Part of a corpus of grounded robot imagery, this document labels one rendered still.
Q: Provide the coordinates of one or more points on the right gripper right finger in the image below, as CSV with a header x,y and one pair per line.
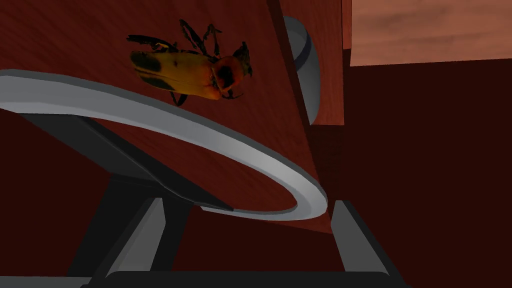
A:
x,y
354,244

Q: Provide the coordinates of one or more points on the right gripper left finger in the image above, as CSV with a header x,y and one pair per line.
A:
x,y
140,240

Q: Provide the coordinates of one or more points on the yellow and orange insect sticker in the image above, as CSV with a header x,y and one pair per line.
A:
x,y
180,72

